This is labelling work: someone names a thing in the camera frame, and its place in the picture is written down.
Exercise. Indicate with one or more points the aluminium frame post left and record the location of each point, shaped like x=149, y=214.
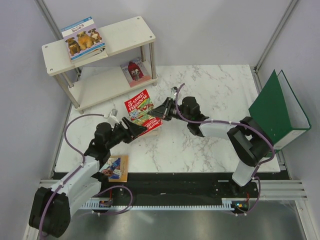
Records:
x=49, y=19

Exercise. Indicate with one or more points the aluminium frame post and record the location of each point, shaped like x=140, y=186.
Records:
x=49, y=19
x=275, y=35

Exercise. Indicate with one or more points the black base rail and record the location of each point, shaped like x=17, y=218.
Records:
x=177, y=188

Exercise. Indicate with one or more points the green lever arch binder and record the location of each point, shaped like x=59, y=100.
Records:
x=278, y=111

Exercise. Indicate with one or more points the red Treehouse book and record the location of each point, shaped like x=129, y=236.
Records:
x=138, y=108

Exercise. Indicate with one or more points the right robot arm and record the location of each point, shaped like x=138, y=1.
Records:
x=249, y=141

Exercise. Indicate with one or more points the white two-tier shelf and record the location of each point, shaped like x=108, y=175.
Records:
x=88, y=86

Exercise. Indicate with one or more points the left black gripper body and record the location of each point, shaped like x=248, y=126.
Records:
x=118, y=135

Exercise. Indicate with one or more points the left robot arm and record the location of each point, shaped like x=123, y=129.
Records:
x=54, y=206

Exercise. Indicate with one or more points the white slotted cable duct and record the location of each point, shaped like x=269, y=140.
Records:
x=102, y=204

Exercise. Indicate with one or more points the pink book on shelf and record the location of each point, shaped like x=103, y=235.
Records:
x=135, y=72

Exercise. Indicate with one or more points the aluminium frame post right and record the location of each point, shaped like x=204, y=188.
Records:
x=275, y=35

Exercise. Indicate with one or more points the orange illustrated book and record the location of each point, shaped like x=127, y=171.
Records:
x=116, y=169

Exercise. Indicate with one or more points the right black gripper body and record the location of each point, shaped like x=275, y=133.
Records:
x=174, y=114

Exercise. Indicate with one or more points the dog picture book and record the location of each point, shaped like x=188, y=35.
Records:
x=82, y=38

